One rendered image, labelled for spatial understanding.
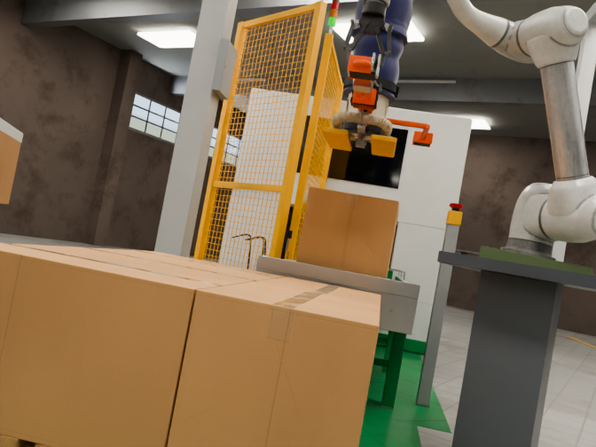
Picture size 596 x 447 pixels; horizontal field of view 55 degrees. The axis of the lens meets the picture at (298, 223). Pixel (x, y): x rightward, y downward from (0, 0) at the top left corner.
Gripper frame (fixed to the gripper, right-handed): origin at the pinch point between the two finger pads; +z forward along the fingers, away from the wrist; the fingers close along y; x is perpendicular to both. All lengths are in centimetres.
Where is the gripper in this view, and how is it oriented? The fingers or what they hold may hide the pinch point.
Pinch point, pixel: (364, 66)
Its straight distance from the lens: 190.0
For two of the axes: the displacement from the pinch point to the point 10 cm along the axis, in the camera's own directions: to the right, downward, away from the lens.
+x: -1.4, -0.7, -9.9
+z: -1.8, 9.8, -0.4
